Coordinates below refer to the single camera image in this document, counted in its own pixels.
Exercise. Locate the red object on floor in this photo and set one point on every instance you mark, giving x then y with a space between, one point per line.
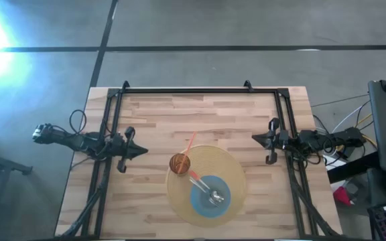
342 195

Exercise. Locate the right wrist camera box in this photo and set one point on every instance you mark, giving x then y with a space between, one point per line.
283 137

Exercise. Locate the black floor stand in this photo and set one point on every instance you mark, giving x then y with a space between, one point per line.
2 164

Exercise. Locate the amber faceted drinking glass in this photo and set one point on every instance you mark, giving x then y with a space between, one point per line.
179 163

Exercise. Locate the translucent blue plastic bowl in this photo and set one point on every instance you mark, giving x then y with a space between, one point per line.
203 204

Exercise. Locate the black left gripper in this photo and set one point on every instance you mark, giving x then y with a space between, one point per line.
127 150

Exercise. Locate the round woven straw placemat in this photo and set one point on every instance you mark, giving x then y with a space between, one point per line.
213 160

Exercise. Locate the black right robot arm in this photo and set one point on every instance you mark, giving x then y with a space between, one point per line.
327 140

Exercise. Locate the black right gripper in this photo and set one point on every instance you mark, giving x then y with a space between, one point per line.
272 144

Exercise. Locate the white box on floor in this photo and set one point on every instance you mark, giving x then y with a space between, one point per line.
331 163

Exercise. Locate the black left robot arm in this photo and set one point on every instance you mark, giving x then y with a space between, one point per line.
75 140

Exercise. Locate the black metal table frame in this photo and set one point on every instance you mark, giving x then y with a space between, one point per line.
196 90

